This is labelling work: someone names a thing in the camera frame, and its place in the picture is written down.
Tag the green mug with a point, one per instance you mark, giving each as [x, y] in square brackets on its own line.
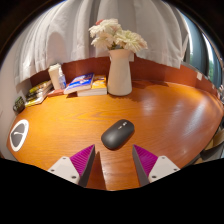
[19, 105]

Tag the round white grey mouse pad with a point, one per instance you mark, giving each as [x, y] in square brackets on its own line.
[18, 135]

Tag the dark grey computer mouse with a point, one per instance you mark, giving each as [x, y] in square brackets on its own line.
[116, 135]

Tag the yellow black cover book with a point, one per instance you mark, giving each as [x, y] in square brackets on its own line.
[39, 86]

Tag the white tumbler cup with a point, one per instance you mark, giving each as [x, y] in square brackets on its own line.
[54, 76]

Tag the white ceramic vase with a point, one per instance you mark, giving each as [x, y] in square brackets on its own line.
[119, 75]

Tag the glass window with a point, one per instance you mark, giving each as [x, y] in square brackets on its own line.
[203, 53]

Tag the white flower bouquet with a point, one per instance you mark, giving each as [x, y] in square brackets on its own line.
[115, 35]

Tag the brown wooden desk backboard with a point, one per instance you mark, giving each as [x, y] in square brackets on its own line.
[160, 73]

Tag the yellow orange cover book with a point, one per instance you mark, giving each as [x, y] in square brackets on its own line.
[98, 86]

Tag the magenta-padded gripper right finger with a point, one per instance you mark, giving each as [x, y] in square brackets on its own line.
[163, 166]

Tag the dark spine book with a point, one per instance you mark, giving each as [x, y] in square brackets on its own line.
[36, 94]

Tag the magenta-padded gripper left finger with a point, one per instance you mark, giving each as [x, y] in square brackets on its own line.
[63, 168]

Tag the white curtain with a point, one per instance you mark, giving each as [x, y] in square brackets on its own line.
[66, 30]

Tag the thin red book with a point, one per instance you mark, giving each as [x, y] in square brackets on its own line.
[55, 92]

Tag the clear hand sanitizer bottle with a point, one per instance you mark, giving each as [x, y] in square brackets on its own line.
[62, 80]

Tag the white yellow book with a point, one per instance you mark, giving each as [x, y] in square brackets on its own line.
[35, 100]

